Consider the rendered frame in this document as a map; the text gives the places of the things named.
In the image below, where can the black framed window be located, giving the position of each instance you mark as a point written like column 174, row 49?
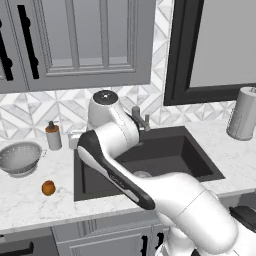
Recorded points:
column 178, row 50

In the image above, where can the grey soap dispenser orange band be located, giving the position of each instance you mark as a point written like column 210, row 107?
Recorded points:
column 53, row 137

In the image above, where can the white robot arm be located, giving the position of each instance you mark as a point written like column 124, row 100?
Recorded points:
column 186, row 200

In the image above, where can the grey sink faucet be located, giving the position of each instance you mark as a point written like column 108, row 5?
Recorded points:
column 143, row 121

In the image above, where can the white paper towel roll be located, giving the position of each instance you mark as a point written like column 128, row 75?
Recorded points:
column 243, row 113

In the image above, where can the grey metal colander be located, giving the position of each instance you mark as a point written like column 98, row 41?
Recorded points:
column 19, row 158

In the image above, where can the black sink basin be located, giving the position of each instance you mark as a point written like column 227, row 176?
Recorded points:
column 173, row 153

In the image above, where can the grey dishwasher front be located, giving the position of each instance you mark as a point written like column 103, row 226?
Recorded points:
column 30, row 238

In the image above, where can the grey lower cupboard door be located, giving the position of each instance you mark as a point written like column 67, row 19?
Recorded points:
column 106, row 241
column 159, row 230

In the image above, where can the wide grey upper cupboard door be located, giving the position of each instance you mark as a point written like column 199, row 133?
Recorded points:
column 90, row 33

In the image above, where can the orange peach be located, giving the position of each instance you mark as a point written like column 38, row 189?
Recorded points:
column 48, row 188

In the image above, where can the narrow grey upper cupboard door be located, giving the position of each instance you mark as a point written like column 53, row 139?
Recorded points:
column 10, row 85

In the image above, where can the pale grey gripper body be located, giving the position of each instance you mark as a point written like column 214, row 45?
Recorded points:
column 74, row 140

